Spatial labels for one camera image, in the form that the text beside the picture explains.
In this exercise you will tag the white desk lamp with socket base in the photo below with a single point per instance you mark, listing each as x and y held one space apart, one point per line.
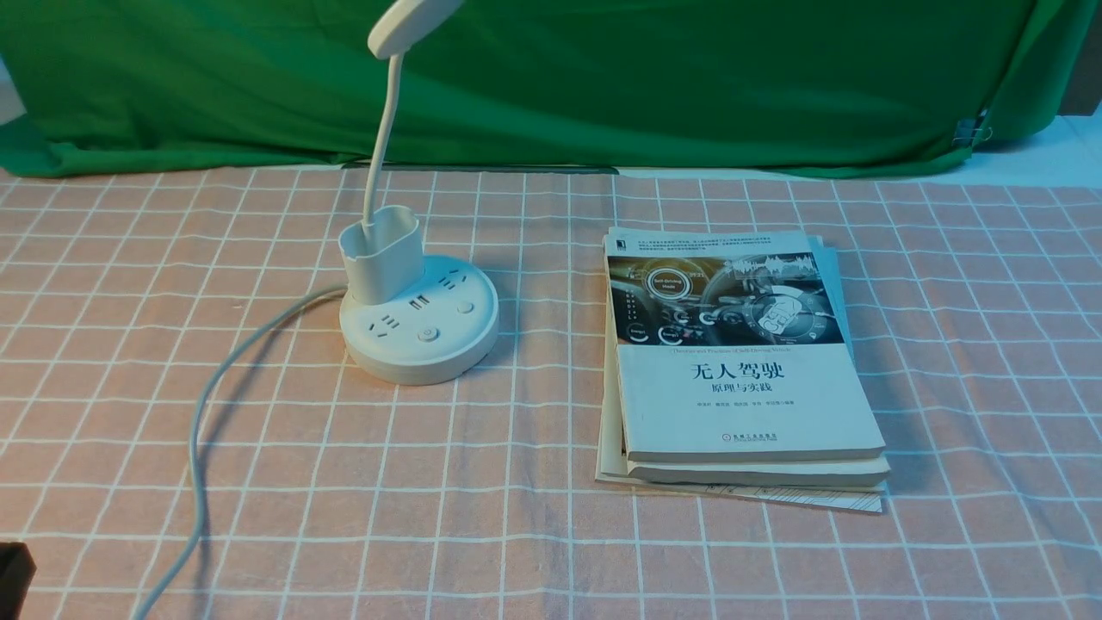
408 317

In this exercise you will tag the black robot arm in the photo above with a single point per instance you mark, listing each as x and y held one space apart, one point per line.
17 572

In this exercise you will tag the top book self-driving cover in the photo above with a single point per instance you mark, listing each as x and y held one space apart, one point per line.
740 387

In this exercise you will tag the pink checkered tablecloth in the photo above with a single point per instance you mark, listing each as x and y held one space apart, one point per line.
974 312

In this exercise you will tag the bottom thin booklet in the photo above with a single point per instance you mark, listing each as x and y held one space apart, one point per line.
792 498

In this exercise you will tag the metal binder clip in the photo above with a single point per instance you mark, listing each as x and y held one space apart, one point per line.
972 132

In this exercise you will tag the green backdrop cloth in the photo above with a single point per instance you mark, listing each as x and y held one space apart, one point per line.
827 89

